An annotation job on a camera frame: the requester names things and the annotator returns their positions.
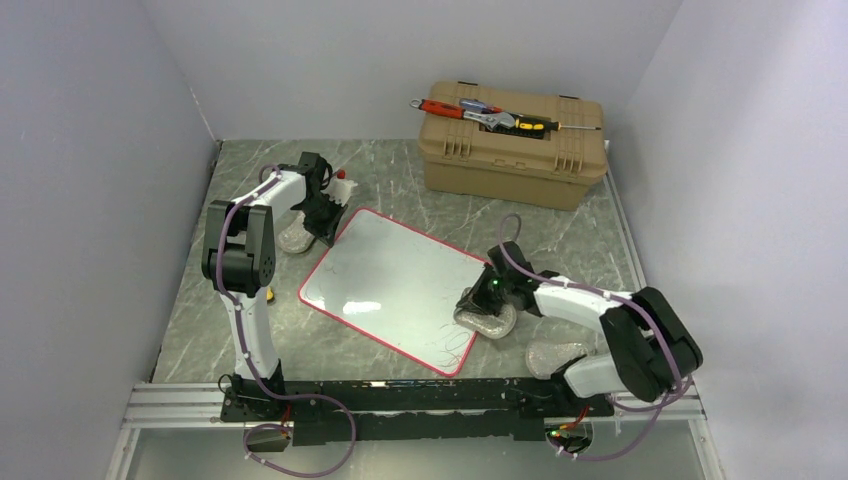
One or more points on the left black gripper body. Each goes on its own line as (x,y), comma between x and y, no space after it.
(323,215)

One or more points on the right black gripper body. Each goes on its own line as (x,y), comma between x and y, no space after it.
(489,295)

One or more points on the red framed whiteboard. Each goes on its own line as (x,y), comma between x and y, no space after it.
(397,286)

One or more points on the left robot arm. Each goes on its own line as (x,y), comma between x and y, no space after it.
(239,257)

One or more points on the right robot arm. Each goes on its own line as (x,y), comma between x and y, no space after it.
(642,346)

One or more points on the tan plastic toolbox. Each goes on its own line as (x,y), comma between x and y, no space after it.
(553,169)

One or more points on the yellow black screwdriver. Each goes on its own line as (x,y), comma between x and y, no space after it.
(538,124)

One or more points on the blue red screwdriver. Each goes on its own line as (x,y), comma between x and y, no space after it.
(478,106)

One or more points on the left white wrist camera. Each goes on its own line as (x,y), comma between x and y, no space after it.
(340,188)

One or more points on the red handled adjustable wrench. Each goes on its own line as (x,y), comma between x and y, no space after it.
(490,120)

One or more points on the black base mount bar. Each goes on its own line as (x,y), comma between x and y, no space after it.
(520,408)

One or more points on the aluminium rail frame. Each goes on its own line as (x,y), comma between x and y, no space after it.
(198,406)

